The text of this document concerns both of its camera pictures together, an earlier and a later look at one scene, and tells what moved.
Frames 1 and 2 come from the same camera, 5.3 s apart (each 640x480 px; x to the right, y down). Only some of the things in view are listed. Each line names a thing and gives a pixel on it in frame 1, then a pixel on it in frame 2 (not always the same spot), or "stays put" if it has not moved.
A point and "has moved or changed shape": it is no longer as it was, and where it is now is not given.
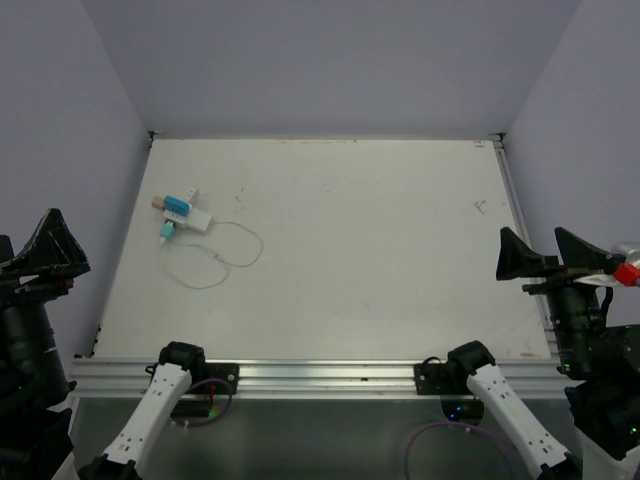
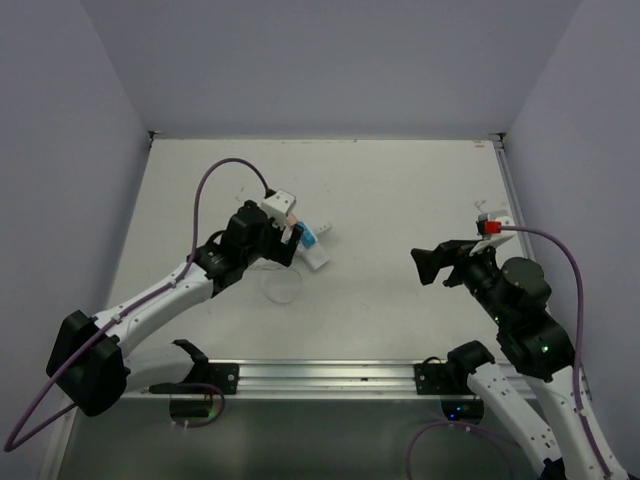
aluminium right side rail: [523, 223] stays put
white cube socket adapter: [175, 217] -> [316, 257]
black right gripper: [516, 256] -> [428, 261]
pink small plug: [158, 203] -> [291, 219]
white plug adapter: [192, 195] -> [326, 226]
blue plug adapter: [179, 206] -> [308, 238]
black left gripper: [51, 253] -> [281, 252]
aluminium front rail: [303, 379] stays put
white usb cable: [251, 230] has moved or changed shape
